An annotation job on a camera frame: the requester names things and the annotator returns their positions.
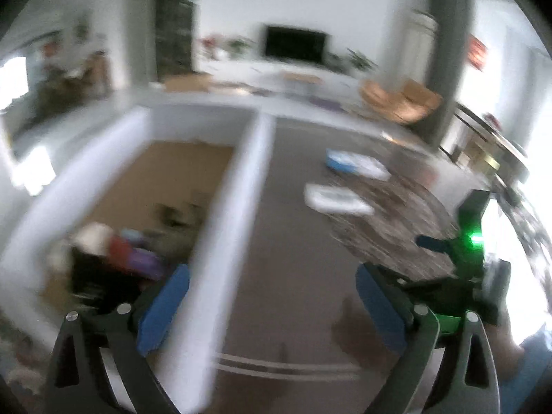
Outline red wall hanging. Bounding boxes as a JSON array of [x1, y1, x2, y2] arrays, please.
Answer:
[[467, 34, 487, 71]]

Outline white tv cabinet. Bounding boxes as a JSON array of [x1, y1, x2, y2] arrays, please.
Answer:
[[197, 59, 361, 102]]

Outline black television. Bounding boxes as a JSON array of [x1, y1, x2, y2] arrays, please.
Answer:
[[263, 25, 327, 65]]

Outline green potted plant left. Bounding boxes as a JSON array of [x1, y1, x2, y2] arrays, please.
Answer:
[[226, 37, 255, 60]]

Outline green potted plant right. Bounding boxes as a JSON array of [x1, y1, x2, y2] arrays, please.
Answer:
[[347, 49, 378, 72]]

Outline blue white box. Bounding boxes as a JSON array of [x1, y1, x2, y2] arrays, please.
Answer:
[[326, 150, 390, 180]]

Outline orange lounge chair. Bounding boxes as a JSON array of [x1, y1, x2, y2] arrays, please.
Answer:
[[359, 79, 443, 125]]

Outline white lotion bottle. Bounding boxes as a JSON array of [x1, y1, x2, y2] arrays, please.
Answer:
[[304, 183, 374, 216]]

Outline red snack packet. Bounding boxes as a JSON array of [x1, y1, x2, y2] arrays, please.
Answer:
[[108, 235, 133, 270]]

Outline black fabric bundle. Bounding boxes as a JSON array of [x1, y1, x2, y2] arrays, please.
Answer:
[[69, 246, 147, 312]]

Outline grey curtain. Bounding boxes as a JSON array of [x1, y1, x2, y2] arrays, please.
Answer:
[[427, 0, 474, 149]]

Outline green potted plant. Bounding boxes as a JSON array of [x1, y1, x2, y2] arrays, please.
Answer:
[[347, 49, 378, 72], [226, 37, 255, 60]]

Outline white knitted sock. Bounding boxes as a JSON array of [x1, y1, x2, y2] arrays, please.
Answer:
[[71, 221, 113, 256]]

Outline wooden bench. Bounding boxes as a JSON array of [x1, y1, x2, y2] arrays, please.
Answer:
[[282, 71, 324, 95]]

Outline dark glass cabinet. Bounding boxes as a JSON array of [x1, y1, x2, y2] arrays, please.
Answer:
[[154, 0, 196, 80]]

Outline white standing air conditioner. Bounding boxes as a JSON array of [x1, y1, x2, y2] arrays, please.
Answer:
[[397, 11, 438, 85]]

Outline white storage box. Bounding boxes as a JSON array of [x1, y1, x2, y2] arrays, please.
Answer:
[[1, 103, 276, 413]]

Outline red flowers white vase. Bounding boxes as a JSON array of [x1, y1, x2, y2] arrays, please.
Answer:
[[199, 34, 226, 61]]

